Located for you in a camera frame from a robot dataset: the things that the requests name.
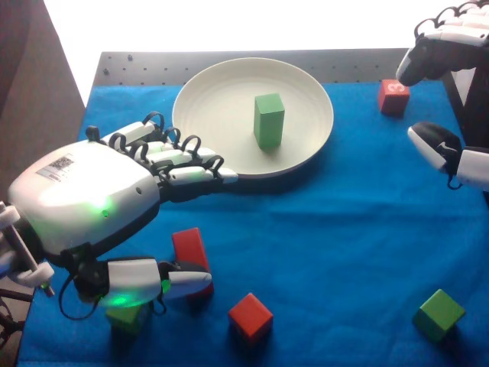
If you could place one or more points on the black metal stand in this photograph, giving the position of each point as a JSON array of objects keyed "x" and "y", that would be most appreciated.
[{"x": 473, "y": 114}]

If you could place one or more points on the white round plate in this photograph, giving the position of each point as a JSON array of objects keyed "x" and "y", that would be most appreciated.
[{"x": 221, "y": 99}]

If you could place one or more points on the tall red block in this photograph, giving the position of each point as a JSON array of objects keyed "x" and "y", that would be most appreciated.
[{"x": 189, "y": 248}]

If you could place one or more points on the blue table cloth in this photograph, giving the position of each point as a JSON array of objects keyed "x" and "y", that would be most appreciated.
[{"x": 344, "y": 229}]

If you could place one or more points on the black tripod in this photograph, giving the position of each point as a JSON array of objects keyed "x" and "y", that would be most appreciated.
[{"x": 17, "y": 295}]

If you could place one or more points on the green wooden cube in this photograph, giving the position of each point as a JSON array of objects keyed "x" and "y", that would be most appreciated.
[
  {"x": 439, "y": 315},
  {"x": 126, "y": 320}
]

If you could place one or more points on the brown curtain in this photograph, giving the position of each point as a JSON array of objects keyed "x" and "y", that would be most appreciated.
[{"x": 30, "y": 95}]

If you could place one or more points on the tall green block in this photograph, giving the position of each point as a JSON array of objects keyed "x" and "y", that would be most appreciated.
[{"x": 269, "y": 122}]

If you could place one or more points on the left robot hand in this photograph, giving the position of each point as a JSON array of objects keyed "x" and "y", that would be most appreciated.
[{"x": 84, "y": 191}]

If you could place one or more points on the red cube with number three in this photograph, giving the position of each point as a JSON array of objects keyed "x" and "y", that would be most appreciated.
[{"x": 391, "y": 101}]

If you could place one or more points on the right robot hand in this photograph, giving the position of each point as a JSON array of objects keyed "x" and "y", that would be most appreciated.
[{"x": 451, "y": 34}]

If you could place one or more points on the red wooden cube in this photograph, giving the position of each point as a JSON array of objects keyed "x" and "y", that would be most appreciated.
[{"x": 250, "y": 317}]

